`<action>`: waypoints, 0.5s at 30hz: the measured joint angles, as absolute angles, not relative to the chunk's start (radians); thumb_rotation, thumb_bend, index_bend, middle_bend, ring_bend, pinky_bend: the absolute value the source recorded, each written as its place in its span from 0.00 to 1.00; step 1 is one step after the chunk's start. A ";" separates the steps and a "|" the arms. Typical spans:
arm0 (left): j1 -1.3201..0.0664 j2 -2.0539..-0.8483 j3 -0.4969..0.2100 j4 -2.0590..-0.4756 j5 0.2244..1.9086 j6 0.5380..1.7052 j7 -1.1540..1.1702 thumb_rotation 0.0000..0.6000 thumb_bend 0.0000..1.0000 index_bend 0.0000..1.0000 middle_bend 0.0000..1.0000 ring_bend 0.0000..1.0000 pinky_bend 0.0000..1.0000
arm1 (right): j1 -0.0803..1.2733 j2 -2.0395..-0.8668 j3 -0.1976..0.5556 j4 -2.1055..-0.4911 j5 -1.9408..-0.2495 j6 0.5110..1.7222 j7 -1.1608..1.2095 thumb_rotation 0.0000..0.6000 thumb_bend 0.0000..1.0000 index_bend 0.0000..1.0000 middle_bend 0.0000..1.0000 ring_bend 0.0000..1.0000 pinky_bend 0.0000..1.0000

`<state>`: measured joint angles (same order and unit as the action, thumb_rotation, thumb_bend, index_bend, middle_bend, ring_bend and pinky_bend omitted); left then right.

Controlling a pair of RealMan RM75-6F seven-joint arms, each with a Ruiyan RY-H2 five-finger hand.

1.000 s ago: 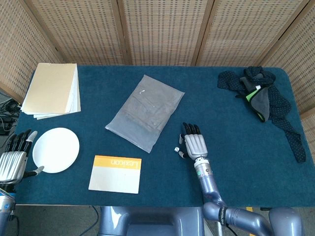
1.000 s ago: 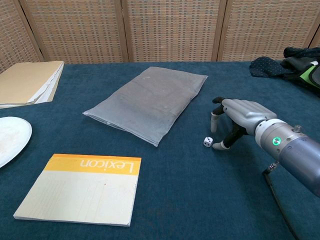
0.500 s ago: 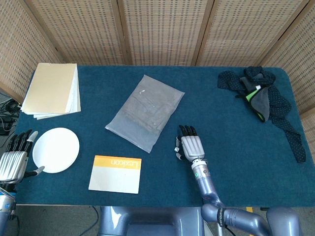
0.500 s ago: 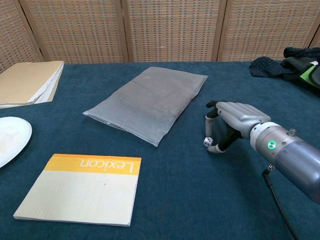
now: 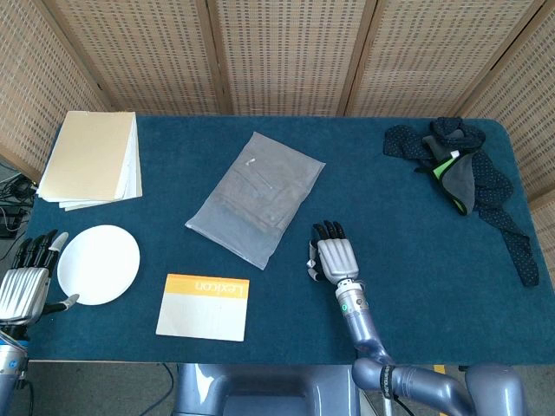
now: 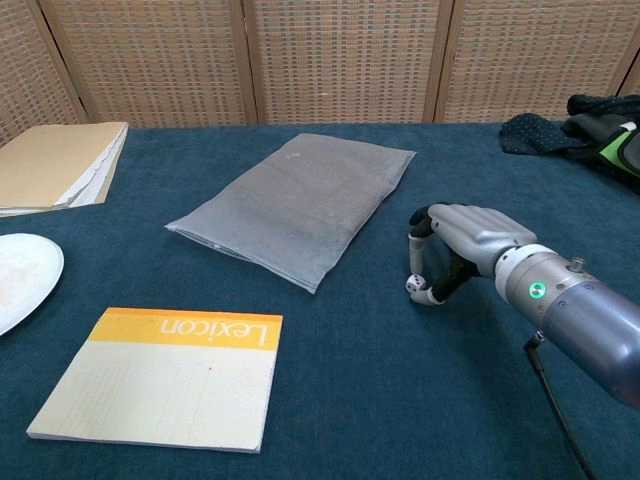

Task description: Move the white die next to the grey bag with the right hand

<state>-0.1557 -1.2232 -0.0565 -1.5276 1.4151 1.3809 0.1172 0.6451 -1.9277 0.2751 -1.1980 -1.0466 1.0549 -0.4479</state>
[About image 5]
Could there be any grey robot torso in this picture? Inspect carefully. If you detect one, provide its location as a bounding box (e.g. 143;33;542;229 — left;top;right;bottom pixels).
173;362;363;416

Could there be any white paper stack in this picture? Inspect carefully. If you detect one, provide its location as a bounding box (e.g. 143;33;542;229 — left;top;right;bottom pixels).
59;114;143;212

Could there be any woven wooden folding screen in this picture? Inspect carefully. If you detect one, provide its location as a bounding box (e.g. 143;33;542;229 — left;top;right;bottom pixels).
0;0;555;278

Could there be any grey garment with green trim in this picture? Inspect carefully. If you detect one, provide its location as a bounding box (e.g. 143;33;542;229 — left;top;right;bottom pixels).
412;133;478;218

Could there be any yellow Lexicon notepad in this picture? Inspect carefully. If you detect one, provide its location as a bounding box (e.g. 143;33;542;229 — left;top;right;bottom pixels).
155;272;251;343

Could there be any grey translucent plastic bag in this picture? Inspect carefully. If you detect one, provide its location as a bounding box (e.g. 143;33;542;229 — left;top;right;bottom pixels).
184;131;327;272

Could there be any black floor cable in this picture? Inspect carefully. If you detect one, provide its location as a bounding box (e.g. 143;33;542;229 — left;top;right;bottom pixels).
158;362;178;396

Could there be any white round plate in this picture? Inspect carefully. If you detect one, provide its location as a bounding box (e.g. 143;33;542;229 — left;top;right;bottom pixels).
56;224;141;307

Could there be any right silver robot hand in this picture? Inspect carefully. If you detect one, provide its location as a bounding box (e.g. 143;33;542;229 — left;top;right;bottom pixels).
305;219;361;287

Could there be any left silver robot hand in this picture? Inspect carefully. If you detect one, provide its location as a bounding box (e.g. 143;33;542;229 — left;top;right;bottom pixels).
0;231;82;326

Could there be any dark blue tablecloth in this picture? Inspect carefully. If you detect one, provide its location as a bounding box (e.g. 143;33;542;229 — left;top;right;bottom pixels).
20;113;548;365

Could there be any black power adapter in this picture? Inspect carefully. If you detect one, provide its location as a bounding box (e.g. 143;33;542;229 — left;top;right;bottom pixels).
0;205;23;238

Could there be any dark dotted fabric strip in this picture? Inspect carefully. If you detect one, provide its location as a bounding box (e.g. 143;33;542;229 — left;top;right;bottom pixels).
383;115;541;288

